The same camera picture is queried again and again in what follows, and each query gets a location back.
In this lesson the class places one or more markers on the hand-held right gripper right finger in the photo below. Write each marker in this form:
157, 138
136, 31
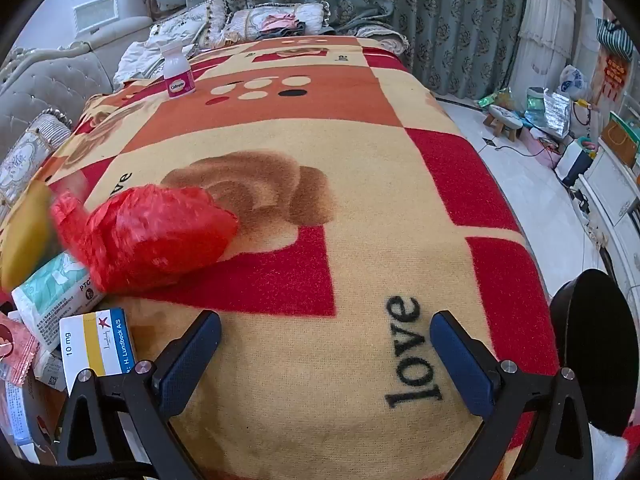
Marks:
457, 365

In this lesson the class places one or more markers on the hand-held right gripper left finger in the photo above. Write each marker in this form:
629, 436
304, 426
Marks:
192, 355

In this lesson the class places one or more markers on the red plastic bag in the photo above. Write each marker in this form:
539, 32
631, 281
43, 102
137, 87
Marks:
150, 240

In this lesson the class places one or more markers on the black trash bin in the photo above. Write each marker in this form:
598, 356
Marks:
595, 330

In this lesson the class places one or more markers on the green white tissue packet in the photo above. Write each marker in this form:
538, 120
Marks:
50, 290

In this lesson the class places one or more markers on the yellow sponge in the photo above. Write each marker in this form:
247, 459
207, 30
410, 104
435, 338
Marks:
20, 240

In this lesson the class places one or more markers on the white yellow medicine box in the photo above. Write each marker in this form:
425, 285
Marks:
100, 340

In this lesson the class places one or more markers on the person's fuzzy clothing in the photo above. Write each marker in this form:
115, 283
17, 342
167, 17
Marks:
610, 452

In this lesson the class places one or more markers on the pink candy wrapper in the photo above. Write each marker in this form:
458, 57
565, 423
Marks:
15, 350

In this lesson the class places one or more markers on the white blue box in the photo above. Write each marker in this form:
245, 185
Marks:
20, 420

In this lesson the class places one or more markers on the white tv cabinet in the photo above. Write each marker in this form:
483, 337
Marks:
615, 210

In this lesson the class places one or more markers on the printed rose blanket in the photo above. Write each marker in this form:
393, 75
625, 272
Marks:
300, 160

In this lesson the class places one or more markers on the navy white bag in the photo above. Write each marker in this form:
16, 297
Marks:
575, 167

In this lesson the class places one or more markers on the small wooden stool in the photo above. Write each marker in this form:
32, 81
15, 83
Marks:
502, 115

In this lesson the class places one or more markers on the ornate striped cushion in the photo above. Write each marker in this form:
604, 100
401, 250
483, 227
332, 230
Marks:
30, 155

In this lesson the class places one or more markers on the silver foil bag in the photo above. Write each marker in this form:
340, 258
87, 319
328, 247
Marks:
556, 112

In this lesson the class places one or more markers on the brown paper bag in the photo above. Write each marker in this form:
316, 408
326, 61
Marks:
620, 140

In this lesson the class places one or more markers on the white pill bottle pink label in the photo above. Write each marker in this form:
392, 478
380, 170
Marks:
177, 72

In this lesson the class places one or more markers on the white quilt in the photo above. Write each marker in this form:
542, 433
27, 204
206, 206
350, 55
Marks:
140, 60

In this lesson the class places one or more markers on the grey tufted sofa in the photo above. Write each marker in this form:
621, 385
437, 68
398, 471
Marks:
50, 85

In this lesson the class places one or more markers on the white plastic bag blue print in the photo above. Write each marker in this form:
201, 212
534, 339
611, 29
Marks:
574, 80

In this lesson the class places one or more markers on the red hanging decoration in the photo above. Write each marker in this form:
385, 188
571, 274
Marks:
615, 77

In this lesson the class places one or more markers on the ornate beige cushion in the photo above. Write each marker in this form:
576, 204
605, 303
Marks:
195, 25

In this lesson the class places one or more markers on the ornate cushion with clothes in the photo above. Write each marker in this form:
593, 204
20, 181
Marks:
250, 20

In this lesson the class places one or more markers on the green striped bag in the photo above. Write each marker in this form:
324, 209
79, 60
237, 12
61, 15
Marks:
615, 37

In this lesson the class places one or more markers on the white lace curtain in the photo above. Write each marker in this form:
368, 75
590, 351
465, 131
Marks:
550, 5

